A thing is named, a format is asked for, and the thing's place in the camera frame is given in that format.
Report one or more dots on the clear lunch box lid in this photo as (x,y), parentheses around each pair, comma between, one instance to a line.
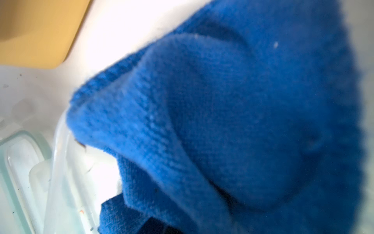
(21,209)

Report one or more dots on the blue cleaning cloth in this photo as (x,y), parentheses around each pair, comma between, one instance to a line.
(243,120)

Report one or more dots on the clear plastic lunch box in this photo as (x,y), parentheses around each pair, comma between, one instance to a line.
(82,178)

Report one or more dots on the yellow lunch box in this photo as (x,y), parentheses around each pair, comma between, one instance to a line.
(39,34)

